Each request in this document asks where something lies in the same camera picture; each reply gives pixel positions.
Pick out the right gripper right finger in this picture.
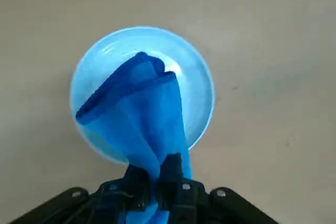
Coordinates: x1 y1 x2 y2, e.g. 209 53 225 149
156 152 279 224

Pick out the light blue plastic plate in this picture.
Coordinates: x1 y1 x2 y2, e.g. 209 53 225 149
69 26 217 167

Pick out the blue cloth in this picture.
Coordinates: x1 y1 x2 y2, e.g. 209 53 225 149
75 51 195 224

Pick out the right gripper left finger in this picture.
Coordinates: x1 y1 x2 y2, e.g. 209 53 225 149
9 165 159 224

